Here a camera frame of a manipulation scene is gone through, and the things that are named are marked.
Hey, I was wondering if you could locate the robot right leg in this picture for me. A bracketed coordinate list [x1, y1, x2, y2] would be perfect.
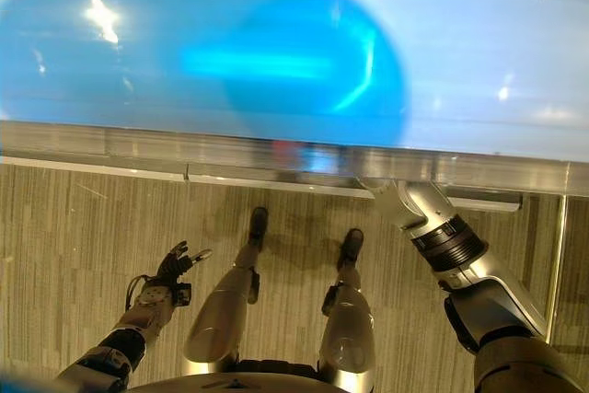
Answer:
[317, 227, 376, 393]

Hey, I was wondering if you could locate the robot left leg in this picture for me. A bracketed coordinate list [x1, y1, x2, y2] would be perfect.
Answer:
[182, 206, 270, 375]

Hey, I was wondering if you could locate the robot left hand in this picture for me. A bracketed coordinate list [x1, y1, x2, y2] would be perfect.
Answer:
[156, 240, 214, 284]

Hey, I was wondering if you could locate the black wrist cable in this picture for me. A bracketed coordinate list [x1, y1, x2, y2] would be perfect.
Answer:
[124, 274, 157, 312]

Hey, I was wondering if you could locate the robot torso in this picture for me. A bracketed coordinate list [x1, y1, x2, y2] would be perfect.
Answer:
[123, 357, 332, 393]

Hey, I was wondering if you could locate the glossy white table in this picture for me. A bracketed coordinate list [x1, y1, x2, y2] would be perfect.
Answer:
[0, 0, 589, 214]

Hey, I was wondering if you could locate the robot leg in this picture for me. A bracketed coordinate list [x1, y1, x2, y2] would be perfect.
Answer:
[182, 206, 270, 375]
[317, 227, 376, 393]

